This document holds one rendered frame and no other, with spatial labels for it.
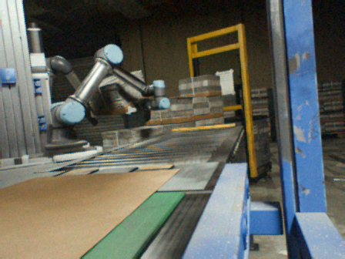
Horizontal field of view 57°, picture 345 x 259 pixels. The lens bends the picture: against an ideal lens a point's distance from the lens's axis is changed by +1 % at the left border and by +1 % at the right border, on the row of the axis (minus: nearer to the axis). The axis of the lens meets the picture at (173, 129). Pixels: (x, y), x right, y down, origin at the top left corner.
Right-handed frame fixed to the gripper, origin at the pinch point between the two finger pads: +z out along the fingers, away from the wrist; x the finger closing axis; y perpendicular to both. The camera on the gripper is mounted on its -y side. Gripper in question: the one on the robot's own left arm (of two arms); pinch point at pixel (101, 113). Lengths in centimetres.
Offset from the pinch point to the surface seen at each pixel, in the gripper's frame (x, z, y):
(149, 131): 13.2, 29.9, -24.2
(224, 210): -122, 182, 27
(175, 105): 58, 27, -21
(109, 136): -3.7, 3.1, -18.3
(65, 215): -133, 163, 32
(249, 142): 145, 39, -107
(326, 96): 557, 24, -220
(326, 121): 534, 19, -269
